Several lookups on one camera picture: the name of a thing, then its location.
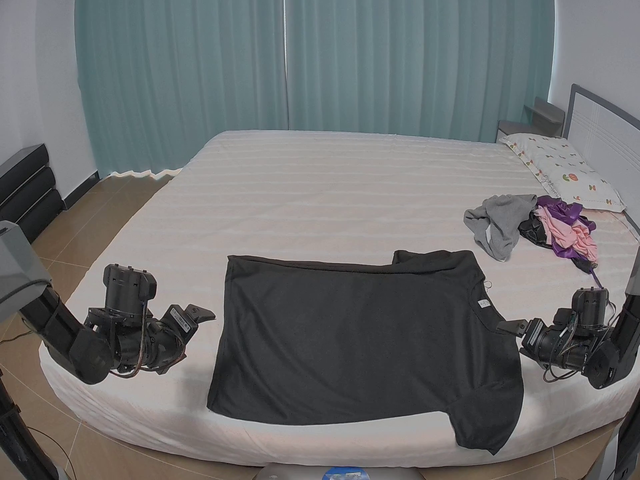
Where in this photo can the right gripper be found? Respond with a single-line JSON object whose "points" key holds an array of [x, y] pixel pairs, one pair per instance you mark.
{"points": [[542, 345]]}

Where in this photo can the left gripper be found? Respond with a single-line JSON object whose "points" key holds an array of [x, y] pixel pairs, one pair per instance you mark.
{"points": [[162, 345]]}

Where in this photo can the black T-shirt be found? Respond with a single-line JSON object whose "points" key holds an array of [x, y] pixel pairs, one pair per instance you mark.
{"points": [[360, 343]]}

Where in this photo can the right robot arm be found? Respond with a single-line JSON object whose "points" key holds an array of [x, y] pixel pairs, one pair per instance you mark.
{"points": [[617, 348]]}

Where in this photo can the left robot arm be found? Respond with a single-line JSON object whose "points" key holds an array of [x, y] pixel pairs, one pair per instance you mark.
{"points": [[60, 333]]}

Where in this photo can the pile of clothes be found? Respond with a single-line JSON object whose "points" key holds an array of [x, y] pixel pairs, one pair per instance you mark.
{"points": [[570, 230]]}

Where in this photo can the bed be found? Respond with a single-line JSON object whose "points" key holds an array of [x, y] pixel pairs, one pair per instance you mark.
{"points": [[325, 203]]}

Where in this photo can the grey garment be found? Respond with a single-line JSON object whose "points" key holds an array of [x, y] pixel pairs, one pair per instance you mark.
{"points": [[502, 218]]}

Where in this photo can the white printed pillow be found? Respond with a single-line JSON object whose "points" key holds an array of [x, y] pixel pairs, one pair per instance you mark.
{"points": [[565, 168]]}

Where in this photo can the black chest of drawers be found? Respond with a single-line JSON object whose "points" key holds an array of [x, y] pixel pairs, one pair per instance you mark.
{"points": [[25, 193]]}

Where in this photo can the grey bedside table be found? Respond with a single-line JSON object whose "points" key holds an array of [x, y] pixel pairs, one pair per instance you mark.
{"points": [[545, 115]]}

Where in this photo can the blue-green curtain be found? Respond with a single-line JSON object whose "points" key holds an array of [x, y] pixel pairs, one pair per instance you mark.
{"points": [[420, 53], [180, 68]]}

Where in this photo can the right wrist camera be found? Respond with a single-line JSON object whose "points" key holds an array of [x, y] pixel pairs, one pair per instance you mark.
{"points": [[562, 317]]}

